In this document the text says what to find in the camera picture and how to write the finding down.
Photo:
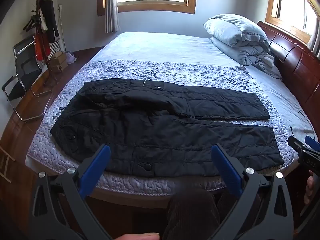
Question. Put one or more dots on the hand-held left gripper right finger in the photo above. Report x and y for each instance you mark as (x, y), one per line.
(226, 166)

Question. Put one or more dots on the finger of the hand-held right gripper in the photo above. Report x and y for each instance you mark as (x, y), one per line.
(313, 143)
(295, 145)

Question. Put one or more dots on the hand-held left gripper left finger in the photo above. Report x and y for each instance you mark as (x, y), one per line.
(96, 166)

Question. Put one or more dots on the black pants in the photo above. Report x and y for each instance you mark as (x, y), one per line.
(155, 127)

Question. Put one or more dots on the person's right hand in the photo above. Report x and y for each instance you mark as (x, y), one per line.
(309, 187)

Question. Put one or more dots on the person's left hand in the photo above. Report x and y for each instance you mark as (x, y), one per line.
(140, 237)

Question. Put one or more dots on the dark wooden headboard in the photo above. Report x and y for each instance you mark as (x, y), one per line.
(297, 62)

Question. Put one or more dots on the grey window curtain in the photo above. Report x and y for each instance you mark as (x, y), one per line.
(313, 40)
(111, 7)

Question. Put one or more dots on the purple quilted bed cover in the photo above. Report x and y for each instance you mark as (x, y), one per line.
(155, 72)

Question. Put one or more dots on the cardboard box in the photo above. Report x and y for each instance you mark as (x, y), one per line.
(58, 61)

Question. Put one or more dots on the purple cloth bundle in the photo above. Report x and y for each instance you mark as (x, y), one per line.
(70, 56)

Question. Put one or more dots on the folded grey duvet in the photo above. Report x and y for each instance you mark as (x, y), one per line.
(240, 40)

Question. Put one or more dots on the red hanging garment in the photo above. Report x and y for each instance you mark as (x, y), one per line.
(40, 45)

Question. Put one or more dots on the wooden coat rack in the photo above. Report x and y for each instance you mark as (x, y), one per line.
(41, 42)

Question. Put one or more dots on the black hanging garment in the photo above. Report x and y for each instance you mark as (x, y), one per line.
(50, 20)

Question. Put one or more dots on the light wooden slat frame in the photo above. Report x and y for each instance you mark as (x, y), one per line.
(5, 163)

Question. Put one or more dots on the black chair with metal frame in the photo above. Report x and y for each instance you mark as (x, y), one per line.
(21, 75)

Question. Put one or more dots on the narrow wooden frame window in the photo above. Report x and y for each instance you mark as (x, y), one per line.
(292, 7)

